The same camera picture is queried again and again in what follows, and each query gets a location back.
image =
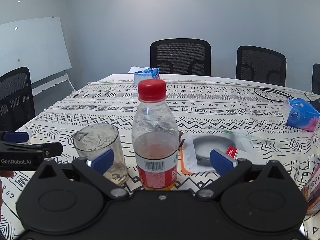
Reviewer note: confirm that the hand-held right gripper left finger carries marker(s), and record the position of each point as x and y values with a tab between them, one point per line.
102	160

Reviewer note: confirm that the whiteboard on stand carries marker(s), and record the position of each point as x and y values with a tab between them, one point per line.
32	47

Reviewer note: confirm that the blue tissue pack pink flower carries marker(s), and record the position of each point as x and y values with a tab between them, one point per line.
300	115

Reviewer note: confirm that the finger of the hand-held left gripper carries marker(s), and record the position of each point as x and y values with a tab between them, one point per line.
15	136
51	149

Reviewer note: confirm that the clear blister package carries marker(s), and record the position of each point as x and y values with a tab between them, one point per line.
200	142

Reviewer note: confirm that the red bottle cap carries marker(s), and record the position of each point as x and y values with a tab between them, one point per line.
152	88

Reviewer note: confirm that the clear glass cup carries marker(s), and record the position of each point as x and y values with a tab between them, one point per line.
100	137

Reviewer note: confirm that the clear plastic bottle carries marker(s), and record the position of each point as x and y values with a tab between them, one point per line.
155	130

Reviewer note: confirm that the pink orange cardboard box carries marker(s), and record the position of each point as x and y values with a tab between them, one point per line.
313	187

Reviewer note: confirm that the black mesh office chair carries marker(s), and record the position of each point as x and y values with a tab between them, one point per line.
180	52
15	97
260	62
316	77

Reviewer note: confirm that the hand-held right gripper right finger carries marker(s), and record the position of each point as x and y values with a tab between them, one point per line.
221	163

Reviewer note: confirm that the plain blue tissue pack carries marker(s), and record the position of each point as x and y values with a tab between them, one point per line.
146	76

